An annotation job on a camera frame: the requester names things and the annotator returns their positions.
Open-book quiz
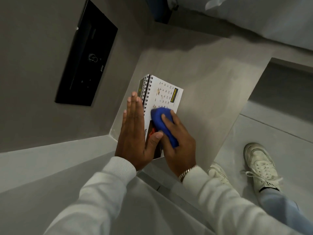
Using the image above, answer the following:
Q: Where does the person's left hand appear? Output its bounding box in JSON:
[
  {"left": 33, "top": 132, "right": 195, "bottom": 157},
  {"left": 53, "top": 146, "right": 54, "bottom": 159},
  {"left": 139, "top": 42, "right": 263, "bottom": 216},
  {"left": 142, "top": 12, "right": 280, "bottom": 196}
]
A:
[{"left": 114, "top": 92, "right": 164, "bottom": 172}]

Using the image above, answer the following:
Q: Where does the person's right hand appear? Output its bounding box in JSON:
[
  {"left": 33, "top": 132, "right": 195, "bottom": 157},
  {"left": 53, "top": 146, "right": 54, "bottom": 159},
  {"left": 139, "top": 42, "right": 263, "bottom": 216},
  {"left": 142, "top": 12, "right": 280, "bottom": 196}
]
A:
[{"left": 161, "top": 110, "right": 197, "bottom": 178}]

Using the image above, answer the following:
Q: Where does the blue cleaning cloth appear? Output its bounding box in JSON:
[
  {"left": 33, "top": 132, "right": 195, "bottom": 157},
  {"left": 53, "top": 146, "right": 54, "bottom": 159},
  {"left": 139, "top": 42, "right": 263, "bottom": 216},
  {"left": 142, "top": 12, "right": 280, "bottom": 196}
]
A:
[{"left": 150, "top": 107, "right": 179, "bottom": 149}]

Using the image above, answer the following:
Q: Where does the white spiral desk calendar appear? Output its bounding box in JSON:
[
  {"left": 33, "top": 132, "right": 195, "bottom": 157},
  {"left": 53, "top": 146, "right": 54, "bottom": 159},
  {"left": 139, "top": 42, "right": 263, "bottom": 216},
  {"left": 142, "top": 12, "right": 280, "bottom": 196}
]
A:
[{"left": 138, "top": 74, "right": 184, "bottom": 159}]

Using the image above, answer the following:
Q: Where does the person's left forearm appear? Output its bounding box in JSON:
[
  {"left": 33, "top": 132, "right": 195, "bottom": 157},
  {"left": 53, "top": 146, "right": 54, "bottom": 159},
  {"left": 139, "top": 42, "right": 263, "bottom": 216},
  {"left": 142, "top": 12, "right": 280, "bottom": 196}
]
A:
[{"left": 44, "top": 157, "right": 137, "bottom": 235}]

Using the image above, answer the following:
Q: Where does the person's right forearm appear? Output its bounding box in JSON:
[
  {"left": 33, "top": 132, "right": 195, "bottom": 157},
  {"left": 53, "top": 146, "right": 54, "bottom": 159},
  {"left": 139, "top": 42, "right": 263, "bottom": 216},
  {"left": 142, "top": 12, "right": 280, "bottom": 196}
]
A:
[{"left": 182, "top": 166, "right": 305, "bottom": 235}]

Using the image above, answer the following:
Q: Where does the person's left white sneaker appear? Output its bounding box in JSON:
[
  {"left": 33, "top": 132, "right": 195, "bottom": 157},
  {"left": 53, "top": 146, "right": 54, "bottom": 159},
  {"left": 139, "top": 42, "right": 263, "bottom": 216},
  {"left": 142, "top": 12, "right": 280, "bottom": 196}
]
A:
[{"left": 208, "top": 162, "right": 231, "bottom": 186}]

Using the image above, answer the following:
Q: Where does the person's white sneaker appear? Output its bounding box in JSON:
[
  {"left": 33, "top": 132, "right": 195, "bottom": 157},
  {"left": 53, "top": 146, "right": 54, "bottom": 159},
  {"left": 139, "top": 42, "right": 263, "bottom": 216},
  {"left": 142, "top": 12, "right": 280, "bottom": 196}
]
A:
[
  {"left": 241, "top": 142, "right": 284, "bottom": 196},
  {"left": 208, "top": 162, "right": 231, "bottom": 186}
]

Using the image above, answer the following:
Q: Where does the person's right white sneaker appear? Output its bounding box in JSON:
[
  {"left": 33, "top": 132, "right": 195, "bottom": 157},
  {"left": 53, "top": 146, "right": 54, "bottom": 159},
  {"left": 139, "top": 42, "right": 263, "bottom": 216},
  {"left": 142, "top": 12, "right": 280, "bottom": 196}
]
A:
[{"left": 241, "top": 142, "right": 284, "bottom": 196}]

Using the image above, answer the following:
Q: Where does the white bed linen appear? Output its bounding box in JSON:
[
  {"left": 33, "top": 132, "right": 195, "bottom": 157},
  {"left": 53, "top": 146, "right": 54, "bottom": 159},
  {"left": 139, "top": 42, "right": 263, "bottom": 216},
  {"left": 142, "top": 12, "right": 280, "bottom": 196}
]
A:
[{"left": 205, "top": 0, "right": 313, "bottom": 51}]

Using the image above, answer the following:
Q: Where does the person's light blue jeans leg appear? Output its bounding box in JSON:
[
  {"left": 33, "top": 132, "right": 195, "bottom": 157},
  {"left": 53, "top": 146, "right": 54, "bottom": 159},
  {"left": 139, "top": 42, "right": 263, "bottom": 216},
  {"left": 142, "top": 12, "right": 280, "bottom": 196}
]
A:
[{"left": 259, "top": 186, "right": 313, "bottom": 235}]

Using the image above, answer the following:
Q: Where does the gold chain bracelet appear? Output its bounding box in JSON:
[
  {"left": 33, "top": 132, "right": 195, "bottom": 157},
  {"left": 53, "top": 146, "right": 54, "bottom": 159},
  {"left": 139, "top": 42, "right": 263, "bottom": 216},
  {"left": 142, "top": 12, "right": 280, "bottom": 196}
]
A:
[{"left": 179, "top": 164, "right": 197, "bottom": 183}]

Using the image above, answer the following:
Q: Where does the black wall control panel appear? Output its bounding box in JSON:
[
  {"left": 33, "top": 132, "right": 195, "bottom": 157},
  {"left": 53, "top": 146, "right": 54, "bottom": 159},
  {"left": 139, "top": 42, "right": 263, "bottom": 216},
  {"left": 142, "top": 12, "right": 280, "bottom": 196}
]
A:
[{"left": 55, "top": 0, "right": 118, "bottom": 107}]

